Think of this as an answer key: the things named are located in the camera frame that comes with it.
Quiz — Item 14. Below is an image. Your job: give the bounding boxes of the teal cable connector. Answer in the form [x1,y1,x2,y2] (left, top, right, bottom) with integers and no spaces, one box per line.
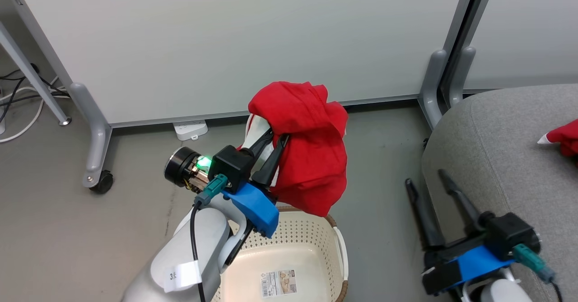
[513,243,556,283]
[194,174,228,207]

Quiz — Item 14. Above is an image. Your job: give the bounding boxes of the black floor cables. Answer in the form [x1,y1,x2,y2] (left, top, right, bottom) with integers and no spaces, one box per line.
[0,65,68,122]

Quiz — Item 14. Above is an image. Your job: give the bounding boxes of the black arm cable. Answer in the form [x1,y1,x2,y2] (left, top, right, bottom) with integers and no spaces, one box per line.
[549,279,565,302]
[190,203,208,302]

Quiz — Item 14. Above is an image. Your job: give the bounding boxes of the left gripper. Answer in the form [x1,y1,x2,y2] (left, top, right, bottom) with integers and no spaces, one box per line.
[164,130,289,190]

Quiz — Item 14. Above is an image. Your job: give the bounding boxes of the grey metal table leg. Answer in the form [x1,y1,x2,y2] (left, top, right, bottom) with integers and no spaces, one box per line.
[0,20,72,126]

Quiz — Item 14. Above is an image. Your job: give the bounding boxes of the teal left cable connector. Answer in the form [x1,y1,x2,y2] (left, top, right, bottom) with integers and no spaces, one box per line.
[194,174,228,207]

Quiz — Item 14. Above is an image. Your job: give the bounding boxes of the teal right cable connector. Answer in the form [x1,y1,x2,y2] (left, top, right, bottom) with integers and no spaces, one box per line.
[513,243,556,283]

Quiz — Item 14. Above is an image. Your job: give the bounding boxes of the barcode label sticker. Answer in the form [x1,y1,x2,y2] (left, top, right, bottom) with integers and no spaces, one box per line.
[260,269,298,298]

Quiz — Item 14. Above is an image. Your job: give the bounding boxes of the beige perforated laundry basket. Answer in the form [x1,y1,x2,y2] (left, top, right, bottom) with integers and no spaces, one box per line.
[174,206,349,302]

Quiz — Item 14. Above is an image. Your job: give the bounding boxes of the narrow white partition panel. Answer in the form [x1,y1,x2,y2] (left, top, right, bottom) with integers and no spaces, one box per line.
[463,0,578,90]

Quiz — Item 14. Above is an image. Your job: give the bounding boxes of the white floor cable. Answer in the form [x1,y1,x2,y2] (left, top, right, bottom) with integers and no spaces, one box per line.
[0,76,70,144]

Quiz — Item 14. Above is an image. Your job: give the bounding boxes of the wide white partition panel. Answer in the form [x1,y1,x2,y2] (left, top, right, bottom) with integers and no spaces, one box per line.
[9,0,479,129]

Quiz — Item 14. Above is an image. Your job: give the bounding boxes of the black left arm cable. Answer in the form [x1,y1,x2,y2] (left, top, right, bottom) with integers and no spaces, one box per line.
[190,203,208,302]

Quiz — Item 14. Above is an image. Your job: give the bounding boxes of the grey fabric sofa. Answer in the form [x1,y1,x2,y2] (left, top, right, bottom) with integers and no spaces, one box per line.
[421,84,578,302]

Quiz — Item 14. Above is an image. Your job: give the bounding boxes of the black pad with white edge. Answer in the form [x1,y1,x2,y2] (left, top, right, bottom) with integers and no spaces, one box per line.
[421,258,462,296]

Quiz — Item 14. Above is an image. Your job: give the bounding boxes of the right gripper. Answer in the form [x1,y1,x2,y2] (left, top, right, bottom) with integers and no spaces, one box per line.
[406,169,490,269]

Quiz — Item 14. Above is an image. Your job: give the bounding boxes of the red and white garment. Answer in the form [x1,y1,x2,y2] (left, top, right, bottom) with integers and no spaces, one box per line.
[238,81,349,217]

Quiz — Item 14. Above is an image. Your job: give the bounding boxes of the white paper tag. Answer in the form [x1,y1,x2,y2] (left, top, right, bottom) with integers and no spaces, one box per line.
[163,260,202,293]

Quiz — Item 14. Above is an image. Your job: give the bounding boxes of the white power strip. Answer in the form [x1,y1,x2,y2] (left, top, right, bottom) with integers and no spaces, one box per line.
[173,120,209,141]

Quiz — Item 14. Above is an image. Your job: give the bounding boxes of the black caster wheel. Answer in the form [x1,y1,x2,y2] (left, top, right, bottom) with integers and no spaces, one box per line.
[89,170,114,195]

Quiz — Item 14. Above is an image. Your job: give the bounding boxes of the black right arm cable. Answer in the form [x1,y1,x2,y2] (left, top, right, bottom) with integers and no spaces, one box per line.
[549,279,565,302]

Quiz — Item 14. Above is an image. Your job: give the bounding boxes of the grey partition foot with caster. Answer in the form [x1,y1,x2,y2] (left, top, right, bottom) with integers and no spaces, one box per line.
[69,83,113,189]

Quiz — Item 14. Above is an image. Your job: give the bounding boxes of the blue right camera mount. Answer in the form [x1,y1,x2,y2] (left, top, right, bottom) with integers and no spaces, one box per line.
[454,245,515,287]

